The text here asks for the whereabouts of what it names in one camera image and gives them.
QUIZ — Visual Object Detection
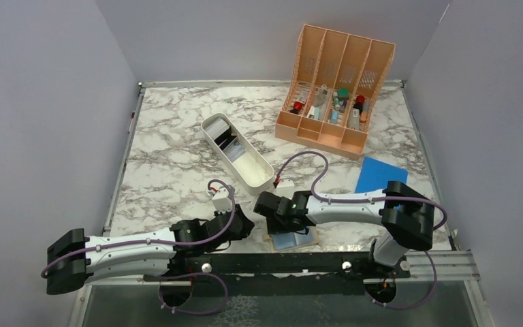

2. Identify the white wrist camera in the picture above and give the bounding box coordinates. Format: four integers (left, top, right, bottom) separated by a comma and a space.
212, 188, 234, 213
276, 178, 295, 191

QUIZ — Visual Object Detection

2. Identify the red capped bottle right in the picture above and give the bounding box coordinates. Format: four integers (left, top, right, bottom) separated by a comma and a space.
353, 95, 366, 114

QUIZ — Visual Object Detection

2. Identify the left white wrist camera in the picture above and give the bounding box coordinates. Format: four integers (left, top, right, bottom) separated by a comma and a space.
212, 188, 234, 213

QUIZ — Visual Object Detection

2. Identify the red capped black bottle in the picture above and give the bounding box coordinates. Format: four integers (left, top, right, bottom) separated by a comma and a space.
289, 102, 304, 114

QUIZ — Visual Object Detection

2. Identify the blue flat board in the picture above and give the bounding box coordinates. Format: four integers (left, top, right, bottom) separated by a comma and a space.
355, 157, 409, 193

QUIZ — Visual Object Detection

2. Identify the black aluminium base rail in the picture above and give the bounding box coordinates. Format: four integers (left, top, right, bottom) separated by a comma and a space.
79, 251, 481, 299

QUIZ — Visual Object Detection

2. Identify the purple cable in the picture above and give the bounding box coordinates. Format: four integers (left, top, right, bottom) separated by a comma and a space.
273, 151, 449, 311
40, 178, 237, 316

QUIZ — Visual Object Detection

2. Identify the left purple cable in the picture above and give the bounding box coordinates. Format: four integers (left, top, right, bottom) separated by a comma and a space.
40, 178, 237, 316

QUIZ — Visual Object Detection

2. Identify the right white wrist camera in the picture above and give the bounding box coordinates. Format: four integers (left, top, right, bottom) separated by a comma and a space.
276, 178, 295, 191

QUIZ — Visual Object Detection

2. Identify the white oblong plastic tray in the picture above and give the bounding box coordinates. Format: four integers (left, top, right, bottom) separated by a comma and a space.
201, 113, 274, 196

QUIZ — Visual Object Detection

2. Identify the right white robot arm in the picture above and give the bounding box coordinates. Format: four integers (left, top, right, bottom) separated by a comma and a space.
253, 181, 435, 277

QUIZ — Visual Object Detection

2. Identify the stack of cards in tray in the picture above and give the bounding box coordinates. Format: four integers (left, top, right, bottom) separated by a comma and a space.
205, 118, 246, 162

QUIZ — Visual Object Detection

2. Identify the green capped bottle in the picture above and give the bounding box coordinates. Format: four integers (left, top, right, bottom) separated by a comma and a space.
337, 88, 350, 101

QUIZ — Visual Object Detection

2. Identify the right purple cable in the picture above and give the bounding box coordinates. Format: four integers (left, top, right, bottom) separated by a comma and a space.
273, 151, 449, 311

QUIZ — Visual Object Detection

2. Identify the peach plastic desk organizer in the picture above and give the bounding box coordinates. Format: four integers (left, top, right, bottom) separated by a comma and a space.
274, 25, 396, 159

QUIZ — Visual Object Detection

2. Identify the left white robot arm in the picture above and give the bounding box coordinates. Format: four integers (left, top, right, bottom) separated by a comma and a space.
42, 206, 255, 295

